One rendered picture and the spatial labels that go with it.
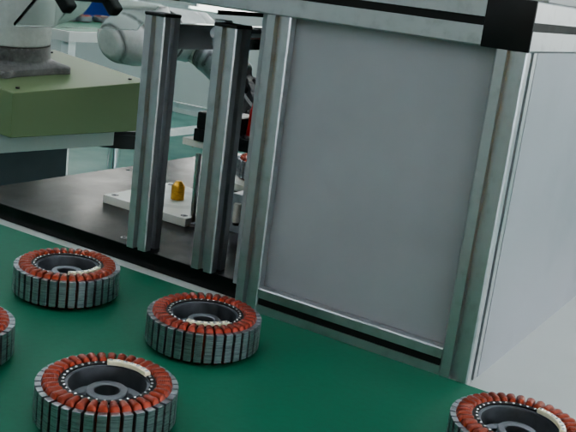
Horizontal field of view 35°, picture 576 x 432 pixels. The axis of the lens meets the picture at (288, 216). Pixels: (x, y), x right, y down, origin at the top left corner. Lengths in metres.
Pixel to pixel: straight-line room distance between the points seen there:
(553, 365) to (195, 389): 0.40
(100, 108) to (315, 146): 1.07
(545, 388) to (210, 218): 0.41
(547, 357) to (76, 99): 1.20
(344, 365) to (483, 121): 0.27
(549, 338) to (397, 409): 0.31
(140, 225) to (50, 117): 0.82
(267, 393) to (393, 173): 0.26
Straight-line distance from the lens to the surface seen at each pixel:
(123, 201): 1.31
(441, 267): 0.91
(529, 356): 1.03
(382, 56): 0.92
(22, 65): 2.00
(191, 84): 7.29
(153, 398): 0.72
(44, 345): 0.89
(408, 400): 0.86
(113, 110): 2.00
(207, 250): 1.06
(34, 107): 1.88
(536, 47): 0.87
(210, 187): 1.05
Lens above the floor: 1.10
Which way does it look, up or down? 14 degrees down
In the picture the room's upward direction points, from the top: 7 degrees clockwise
